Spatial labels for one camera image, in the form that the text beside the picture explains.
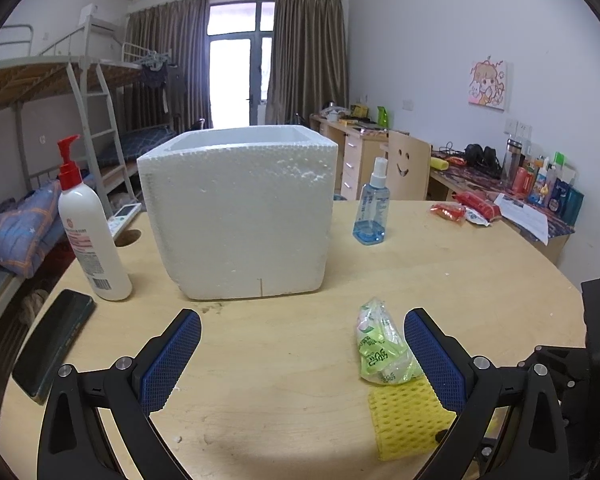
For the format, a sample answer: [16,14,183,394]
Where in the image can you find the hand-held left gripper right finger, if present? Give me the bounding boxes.
[404,308,570,480]

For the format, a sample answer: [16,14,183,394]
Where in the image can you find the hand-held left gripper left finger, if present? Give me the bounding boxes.
[37,308,203,480]

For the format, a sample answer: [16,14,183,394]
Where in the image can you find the yellow sponge cloth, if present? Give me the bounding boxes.
[367,375,458,462]

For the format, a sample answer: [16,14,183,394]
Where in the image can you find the green tissue packet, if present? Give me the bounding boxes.
[355,297,426,386]

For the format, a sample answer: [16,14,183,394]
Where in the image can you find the white foam box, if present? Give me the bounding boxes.
[136,126,340,302]

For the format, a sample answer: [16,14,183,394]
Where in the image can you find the black phone case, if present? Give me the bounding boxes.
[11,288,97,405]

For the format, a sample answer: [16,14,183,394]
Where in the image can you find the white paper sheet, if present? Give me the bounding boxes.
[494,192,551,246]

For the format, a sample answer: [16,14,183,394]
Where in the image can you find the white lotion bottle red pump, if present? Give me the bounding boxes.
[56,134,133,302]

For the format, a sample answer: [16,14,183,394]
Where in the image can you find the row of toiletry bottles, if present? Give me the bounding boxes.
[500,135,586,220]

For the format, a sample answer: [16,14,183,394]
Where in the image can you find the red snack packet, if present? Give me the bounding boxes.
[429,202,467,225]

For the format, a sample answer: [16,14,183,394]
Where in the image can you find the white remote control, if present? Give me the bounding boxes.
[107,202,143,235]

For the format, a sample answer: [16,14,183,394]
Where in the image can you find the blue spray bottle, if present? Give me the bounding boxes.
[351,156,389,246]

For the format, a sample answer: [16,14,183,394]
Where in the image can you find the red sausage packet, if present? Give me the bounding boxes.
[452,191,502,221]

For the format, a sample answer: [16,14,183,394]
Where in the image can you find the patterned desk cloth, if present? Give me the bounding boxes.
[430,152,577,238]

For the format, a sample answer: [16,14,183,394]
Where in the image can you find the black headphones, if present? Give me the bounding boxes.
[464,143,501,176]

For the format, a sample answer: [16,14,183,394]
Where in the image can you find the blue plaid quilt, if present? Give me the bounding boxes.
[0,180,81,278]

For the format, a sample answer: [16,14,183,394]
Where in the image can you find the wooden chair with smiley cutout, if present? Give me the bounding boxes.
[380,130,432,202]

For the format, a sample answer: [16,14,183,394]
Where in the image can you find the dark blue plaid bedding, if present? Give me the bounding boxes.
[97,126,177,167]

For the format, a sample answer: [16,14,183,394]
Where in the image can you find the wooden desk with drawers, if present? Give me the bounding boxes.
[310,114,396,201]

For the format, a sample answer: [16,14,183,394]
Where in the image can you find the grey metal bunk bed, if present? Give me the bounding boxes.
[80,42,181,196]
[0,25,131,341]

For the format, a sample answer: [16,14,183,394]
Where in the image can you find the dark hanging clothes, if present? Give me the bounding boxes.
[140,62,168,88]

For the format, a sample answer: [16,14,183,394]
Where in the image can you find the glass balcony door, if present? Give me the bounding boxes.
[207,0,276,131]

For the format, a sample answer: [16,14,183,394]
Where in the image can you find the brown curtain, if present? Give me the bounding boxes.
[266,0,350,126]
[125,0,212,131]

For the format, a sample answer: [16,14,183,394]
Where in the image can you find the white air conditioner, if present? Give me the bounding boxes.
[80,4,117,36]

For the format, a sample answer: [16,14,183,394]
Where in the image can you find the pink cartoon wall poster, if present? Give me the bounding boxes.
[468,57,510,111]

